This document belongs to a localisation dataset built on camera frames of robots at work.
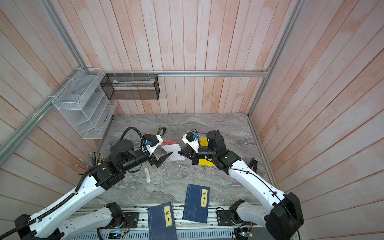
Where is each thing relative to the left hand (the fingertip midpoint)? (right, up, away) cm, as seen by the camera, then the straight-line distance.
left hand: (164, 146), depth 66 cm
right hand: (+7, -3, +4) cm, 9 cm away
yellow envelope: (+17, +2, -4) cm, 18 cm away
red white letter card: (+2, 0, -1) cm, 3 cm away
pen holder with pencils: (-42, -10, +15) cm, 46 cm away
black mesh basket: (-30, +38, +38) cm, 62 cm away
